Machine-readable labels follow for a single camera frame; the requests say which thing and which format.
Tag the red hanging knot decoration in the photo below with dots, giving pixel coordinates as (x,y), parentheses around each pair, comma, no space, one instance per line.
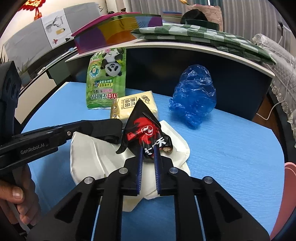
(34,5)

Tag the pink bin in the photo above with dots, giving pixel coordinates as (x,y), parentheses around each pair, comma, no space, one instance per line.
(291,178)

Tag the colourful tin box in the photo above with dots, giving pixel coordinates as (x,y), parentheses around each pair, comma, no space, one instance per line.
(115,30)

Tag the tv cabinet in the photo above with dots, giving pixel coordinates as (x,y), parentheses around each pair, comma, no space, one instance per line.
(53,74)

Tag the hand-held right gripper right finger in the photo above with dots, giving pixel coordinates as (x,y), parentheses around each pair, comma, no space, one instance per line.
(166,178)

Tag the green checkered cloth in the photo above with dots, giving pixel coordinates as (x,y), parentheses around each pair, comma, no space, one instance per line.
(196,34)

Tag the black hat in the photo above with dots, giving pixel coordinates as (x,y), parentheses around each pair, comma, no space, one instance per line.
(193,15)

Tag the grey curtain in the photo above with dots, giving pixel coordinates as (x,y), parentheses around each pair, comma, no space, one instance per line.
(150,5)
(242,18)

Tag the pink lace bag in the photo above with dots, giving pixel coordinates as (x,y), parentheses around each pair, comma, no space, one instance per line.
(214,16)

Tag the person's left hand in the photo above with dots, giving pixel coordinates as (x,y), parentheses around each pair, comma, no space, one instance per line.
(25,201)

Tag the blue plastic bag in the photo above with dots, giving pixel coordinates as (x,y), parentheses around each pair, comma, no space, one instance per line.
(194,92)

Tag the stack of coloured bowls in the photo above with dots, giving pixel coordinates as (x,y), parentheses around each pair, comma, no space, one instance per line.
(171,15)

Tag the black red snack wrapper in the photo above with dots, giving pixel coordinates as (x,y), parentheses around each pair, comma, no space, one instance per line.
(143,129)

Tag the sofa with grey quilted cover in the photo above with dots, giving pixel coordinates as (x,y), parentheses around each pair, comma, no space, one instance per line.
(284,76)

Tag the dark green round tin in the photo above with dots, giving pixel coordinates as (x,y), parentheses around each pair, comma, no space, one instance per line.
(203,24)

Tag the thin branch plant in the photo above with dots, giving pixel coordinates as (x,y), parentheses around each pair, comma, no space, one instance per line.
(24,68)

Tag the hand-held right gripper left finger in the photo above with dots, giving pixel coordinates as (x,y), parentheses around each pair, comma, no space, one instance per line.
(129,178)

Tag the green panda print pouch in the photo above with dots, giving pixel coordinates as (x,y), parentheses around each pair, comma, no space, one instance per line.
(101,92)

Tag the blue table mat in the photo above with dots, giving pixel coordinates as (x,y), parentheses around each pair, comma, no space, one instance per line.
(231,162)

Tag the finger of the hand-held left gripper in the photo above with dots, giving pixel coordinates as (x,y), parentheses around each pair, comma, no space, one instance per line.
(81,127)

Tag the grey tv dust cover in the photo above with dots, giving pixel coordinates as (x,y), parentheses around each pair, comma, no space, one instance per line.
(34,39)

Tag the dark coffee table white top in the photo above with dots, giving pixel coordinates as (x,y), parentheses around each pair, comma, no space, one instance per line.
(150,69)

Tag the yellow tissue packet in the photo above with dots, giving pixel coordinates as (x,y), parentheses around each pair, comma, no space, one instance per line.
(122,109)

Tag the white blue rod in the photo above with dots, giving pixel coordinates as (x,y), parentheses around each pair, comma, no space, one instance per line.
(67,53)

